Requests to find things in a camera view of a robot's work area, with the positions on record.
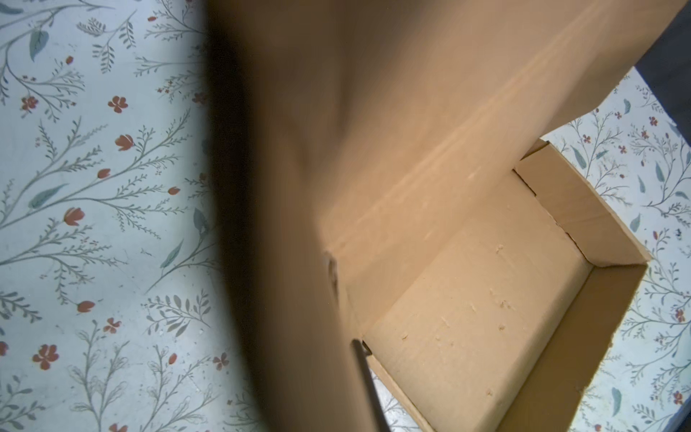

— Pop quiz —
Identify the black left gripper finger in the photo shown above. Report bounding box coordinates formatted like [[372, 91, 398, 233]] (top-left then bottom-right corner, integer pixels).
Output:
[[352, 339, 390, 432]]

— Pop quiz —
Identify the brown cardboard box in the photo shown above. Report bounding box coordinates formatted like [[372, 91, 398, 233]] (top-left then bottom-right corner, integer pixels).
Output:
[[206, 1, 683, 431]]

